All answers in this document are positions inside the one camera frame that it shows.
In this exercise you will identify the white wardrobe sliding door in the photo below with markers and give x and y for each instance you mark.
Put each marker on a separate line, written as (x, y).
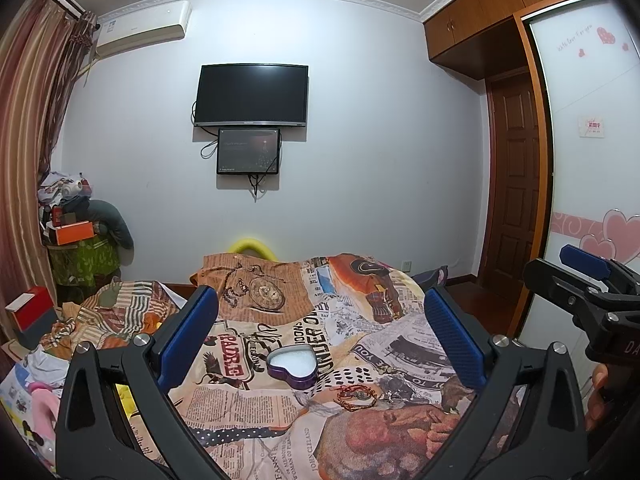
(589, 69)

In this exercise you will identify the brown wooden door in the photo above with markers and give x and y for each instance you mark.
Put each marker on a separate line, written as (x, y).
(514, 182)

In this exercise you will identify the purple heart-shaped tin box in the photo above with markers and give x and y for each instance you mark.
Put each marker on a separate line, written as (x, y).
(295, 364)

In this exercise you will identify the clutter pile of clothes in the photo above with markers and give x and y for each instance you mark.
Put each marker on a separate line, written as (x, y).
(58, 189)

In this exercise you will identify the small black wall screen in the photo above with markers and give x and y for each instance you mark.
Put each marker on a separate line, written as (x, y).
(248, 151)

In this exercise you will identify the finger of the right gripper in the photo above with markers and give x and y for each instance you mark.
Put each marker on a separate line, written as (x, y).
(565, 290)
(593, 266)

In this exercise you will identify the green patterned cloth bundle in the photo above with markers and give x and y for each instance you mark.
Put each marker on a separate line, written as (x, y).
(79, 264)

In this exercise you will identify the orange box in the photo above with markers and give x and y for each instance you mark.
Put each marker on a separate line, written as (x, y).
(73, 233)

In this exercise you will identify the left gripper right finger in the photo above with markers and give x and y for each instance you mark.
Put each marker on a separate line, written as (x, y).
(526, 420)

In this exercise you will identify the white air conditioner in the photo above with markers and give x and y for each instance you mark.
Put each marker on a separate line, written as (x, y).
(143, 28)

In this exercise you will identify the newspaper print bed quilt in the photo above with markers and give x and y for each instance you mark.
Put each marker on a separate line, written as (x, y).
(320, 369)

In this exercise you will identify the red and white box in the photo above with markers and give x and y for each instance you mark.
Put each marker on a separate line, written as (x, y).
(28, 308)

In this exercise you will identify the yellow curved tube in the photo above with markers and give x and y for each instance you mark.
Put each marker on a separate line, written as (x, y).
(248, 245)

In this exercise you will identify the black wall television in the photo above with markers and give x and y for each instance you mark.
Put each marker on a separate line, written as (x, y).
(252, 94)

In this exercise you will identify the striped red curtain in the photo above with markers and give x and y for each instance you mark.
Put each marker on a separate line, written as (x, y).
(41, 54)

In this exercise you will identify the right human hand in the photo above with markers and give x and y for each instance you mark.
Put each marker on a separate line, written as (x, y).
(596, 406)

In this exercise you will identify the grey stuffed pillow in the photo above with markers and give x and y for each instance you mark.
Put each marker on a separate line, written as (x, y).
(108, 215)

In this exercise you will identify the wooden overhead cabinet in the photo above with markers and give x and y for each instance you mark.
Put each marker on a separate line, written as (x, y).
(477, 38)

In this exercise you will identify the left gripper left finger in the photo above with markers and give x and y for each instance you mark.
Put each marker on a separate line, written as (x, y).
(93, 438)

